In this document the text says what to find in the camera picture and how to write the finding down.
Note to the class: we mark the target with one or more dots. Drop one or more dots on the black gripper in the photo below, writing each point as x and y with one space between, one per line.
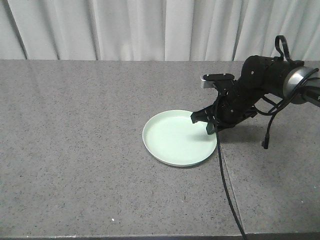
245 92

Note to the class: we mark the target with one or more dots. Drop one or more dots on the light green round plate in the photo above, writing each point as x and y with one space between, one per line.
172 138

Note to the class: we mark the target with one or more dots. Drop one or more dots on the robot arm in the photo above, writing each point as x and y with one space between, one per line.
289 80

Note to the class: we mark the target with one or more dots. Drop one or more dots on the white pleated curtain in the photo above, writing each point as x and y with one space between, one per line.
157 30

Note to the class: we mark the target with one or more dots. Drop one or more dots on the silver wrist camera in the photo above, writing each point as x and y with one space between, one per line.
220 80

